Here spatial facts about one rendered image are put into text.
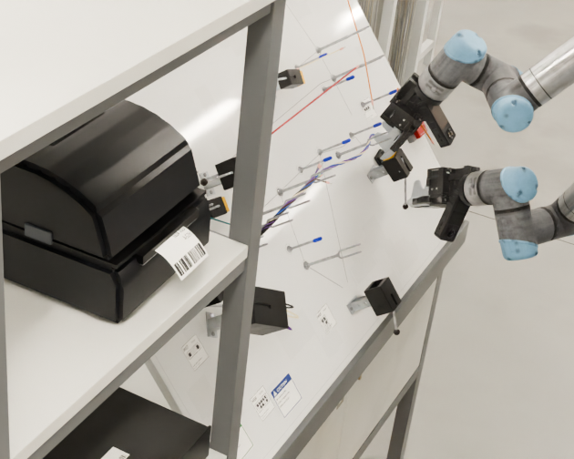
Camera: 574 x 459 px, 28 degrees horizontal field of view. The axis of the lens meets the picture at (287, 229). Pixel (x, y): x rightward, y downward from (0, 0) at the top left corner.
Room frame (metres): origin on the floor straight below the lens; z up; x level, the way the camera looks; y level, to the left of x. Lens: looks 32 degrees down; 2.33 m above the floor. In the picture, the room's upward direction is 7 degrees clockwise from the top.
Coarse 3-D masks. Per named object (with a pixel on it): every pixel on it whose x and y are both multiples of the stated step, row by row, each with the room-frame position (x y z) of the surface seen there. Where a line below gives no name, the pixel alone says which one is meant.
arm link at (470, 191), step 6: (474, 174) 2.15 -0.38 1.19; (468, 180) 2.14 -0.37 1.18; (474, 180) 2.13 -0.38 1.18; (468, 186) 2.12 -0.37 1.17; (474, 186) 2.12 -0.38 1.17; (468, 192) 2.12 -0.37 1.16; (474, 192) 2.11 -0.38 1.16; (468, 198) 2.12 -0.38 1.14; (474, 198) 2.11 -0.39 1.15; (474, 204) 2.13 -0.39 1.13; (480, 204) 2.12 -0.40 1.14; (486, 204) 2.11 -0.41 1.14
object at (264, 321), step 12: (264, 288) 1.62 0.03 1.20; (264, 300) 1.61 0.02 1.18; (276, 300) 1.63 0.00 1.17; (252, 312) 1.57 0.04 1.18; (264, 312) 1.59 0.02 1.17; (276, 312) 1.61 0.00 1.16; (216, 324) 1.64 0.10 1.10; (252, 324) 1.56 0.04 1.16; (264, 324) 1.57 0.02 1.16; (276, 324) 1.59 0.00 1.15; (216, 336) 1.64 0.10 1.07
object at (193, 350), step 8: (192, 336) 1.60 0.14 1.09; (184, 344) 1.58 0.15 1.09; (192, 344) 1.59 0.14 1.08; (200, 344) 1.60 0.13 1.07; (184, 352) 1.57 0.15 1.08; (192, 352) 1.58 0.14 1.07; (200, 352) 1.59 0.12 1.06; (192, 360) 1.57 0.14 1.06; (200, 360) 1.58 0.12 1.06; (192, 368) 1.56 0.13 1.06
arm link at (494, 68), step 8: (488, 56) 2.21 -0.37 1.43; (488, 64) 2.19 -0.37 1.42; (496, 64) 2.20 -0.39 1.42; (504, 64) 2.21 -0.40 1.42; (488, 72) 2.18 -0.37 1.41; (496, 72) 2.18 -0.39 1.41; (504, 72) 2.17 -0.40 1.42; (512, 72) 2.19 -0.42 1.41; (520, 72) 2.22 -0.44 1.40; (480, 80) 2.18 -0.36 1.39; (488, 80) 2.16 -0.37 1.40; (480, 88) 2.19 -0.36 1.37
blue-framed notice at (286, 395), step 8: (288, 376) 1.71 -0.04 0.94; (280, 384) 1.68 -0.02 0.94; (288, 384) 1.70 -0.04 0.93; (272, 392) 1.66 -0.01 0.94; (280, 392) 1.67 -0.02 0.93; (288, 392) 1.69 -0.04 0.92; (296, 392) 1.70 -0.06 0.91; (280, 400) 1.66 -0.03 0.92; (288, 400) 1.67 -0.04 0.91; (296, 400) 1.69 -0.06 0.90; (280, 408) 1.64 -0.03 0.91; (288, 408) 1.66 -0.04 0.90
